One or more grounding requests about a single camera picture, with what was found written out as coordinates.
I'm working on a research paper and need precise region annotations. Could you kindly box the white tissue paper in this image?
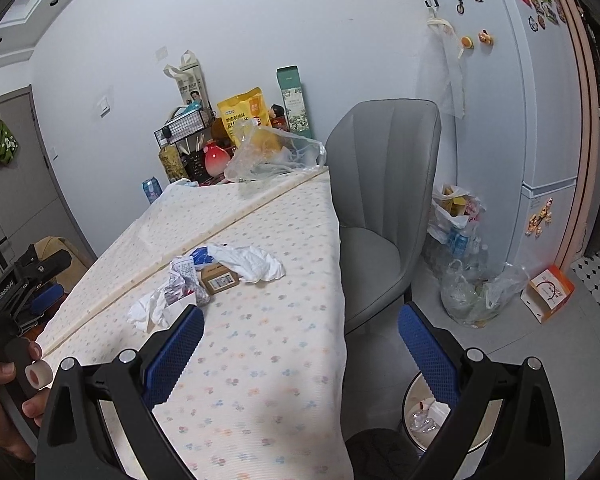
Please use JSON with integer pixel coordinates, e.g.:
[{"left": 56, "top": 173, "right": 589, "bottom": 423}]
[{"left": 207, "top": 244, "right": 286, "bottom": 284}]

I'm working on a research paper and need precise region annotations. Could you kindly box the printed paper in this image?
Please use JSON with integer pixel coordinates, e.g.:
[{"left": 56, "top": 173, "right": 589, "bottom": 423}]
[{"left": 163, "top": 256, "right": 210, "bottom": 306}]

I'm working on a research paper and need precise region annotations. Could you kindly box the white round trash bin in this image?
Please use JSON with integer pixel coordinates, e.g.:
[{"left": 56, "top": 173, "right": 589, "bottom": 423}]
[{"left": 401, "top": 373, "right": 501, "bottom": 453}]

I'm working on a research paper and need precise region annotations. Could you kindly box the person's left hand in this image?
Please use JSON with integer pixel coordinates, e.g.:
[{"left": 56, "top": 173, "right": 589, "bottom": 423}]
[{"left": 0, "top": 342, "right": 52, "bottom": 463}]

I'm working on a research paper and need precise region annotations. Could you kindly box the white crumpled plastic bag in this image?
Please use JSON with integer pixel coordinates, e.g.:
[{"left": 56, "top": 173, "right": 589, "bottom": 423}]
[{"left": 126, "top": 287, "right": 196, "bottom": 334}]

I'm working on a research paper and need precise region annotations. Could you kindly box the clear plastic bag on floor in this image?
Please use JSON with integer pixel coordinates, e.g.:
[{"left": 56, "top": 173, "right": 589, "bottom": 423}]
[{"left": 440, "top": 260, "right": 529, "bottom": 328}]

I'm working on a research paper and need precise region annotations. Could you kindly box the floral white tablecloth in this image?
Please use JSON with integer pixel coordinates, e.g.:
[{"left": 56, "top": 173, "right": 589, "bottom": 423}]
[{"left": 38, "top": 172, "right": 352, "bottom": 479}]

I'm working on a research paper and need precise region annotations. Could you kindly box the small brown cardboard box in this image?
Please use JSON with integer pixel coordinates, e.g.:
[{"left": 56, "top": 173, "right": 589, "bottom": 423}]
[{"left": 200, "top": 263, "right": 239, "bottom": 296}]

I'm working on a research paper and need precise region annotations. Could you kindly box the grey door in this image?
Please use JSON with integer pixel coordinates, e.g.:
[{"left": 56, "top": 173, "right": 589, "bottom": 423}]
[{"left": 0, "top": 87, "right": 96, "bottom": 275}]

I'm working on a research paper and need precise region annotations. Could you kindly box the blue snack wrapper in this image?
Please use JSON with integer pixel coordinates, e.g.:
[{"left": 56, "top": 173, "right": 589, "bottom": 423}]
[{"left": 190, "top": 246, "right": 214, "bottom": 269}]

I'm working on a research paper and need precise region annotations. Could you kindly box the white bag of bottles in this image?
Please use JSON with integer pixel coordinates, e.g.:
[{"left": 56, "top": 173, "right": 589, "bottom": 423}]
[{"left": 424, "top": 184, "right": 486, "bottom": 278}]

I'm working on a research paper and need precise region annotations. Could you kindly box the orange white gift box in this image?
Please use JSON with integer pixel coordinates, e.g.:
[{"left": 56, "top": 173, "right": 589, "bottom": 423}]
[{"left": 520, "top": 264, "right": 574, "bottom": 323}]

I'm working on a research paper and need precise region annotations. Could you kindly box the green cloth on door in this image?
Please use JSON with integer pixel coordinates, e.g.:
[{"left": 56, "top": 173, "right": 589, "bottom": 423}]
[{"left": 0, "top": 118, "right": 19, "bottom": 166}]

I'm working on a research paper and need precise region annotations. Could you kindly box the blue drink can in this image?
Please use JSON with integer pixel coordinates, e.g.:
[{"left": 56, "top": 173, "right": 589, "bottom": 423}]
[{"left": 142, "top": 177, "right": 162, "bottom": 204}]

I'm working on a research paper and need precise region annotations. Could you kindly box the jar of dried goods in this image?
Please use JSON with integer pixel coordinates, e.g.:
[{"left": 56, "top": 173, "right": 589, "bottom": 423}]
[{"left": 159, "top": 144, "right": 188, "bottom": 182}]

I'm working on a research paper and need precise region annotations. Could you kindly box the grey upholstered chair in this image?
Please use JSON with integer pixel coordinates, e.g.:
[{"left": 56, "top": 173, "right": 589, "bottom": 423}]
[{"left": 326, "top": 99, "right": 441, "bottom": 333}]

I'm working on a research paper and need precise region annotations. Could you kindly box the red round vase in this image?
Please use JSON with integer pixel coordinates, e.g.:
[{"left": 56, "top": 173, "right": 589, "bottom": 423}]
[{"left": 204, "top": 141, "right": 230, "bottom": 178}]

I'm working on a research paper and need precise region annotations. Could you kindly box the clear plastic bag on table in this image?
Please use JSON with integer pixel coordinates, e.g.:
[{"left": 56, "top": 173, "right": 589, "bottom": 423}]
[{"left": 224, "top": 120, "right": 327, "bottom": 183}]

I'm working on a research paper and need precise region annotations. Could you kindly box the white refrigerator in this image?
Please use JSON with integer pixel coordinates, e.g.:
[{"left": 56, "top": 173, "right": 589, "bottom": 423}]
[{"left": 432, "top": 0, "right": 581, "bottom": 275}]

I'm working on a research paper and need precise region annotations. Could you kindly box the white mesh bag hanging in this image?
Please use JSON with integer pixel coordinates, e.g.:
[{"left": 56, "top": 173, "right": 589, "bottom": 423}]
[{"left": 416, "top": 18, "right": 466, "bottom": 119}]

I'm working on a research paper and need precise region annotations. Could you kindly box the yellow snack bag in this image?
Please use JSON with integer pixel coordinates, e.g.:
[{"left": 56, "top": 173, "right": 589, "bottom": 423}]
[{"left": 218, "top": 87, "right": 271, "bottom": 134}]

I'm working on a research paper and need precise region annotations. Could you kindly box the red bottle with black cap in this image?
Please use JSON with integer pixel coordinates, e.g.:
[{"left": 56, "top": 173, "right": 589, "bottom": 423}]
[{"left": 268, "top": 104, "right": 289, "bottom": 131}]

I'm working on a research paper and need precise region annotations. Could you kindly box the white paper tote bag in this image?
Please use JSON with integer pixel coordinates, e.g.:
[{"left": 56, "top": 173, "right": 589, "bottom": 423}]
[{"left": 163, "top": 50, "right": 212, "bottom": 112}]

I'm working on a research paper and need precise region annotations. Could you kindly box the green tall box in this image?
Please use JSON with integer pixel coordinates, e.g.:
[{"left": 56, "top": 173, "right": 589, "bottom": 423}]
[{"left": 276, "top": 65, "right": 314, "bottom": 139}]

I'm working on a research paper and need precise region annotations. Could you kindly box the black wire basket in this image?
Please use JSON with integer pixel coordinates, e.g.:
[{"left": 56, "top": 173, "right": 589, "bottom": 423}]
[{"left": 154, "top": 105, "right": 212, "bottom": 148}]

